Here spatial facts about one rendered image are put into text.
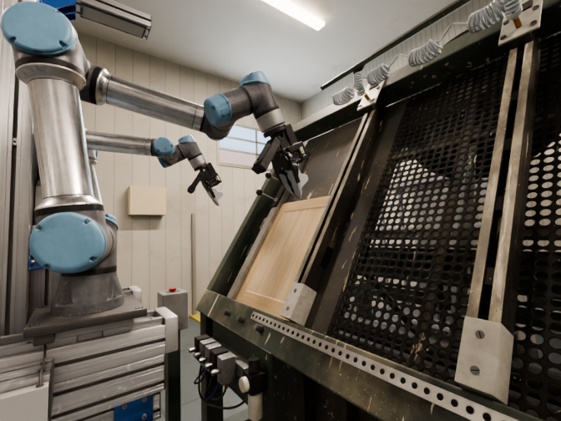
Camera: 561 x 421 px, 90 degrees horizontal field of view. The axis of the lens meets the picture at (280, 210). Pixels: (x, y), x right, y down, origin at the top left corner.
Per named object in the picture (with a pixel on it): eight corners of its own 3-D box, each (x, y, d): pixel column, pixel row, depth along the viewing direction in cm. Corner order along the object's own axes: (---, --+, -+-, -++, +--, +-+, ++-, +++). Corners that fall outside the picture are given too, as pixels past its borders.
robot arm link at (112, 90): (41, 98, 74) (224, 150, 92) (22, 77, 64) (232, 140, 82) (53, 59, 76) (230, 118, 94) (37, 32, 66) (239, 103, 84)
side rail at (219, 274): (221, 296, 163) (205, 288, 159) (295, 153, 205) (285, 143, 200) (225, 298, 159) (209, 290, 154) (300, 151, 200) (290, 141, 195)
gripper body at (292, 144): (310, 159, 83) (294, 119, 80) (290, 169, 78) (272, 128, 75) (294, 164, 89) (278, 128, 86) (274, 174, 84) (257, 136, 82)
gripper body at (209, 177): (223, 183, 138) (210, 160, 136) (207, 190, 135) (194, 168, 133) (219, 184, 145) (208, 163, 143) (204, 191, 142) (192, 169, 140)
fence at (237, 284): (232, 300, 141) (226, 296, 139) (304, 155, 176) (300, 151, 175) (237, 301, 136) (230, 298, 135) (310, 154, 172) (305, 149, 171)
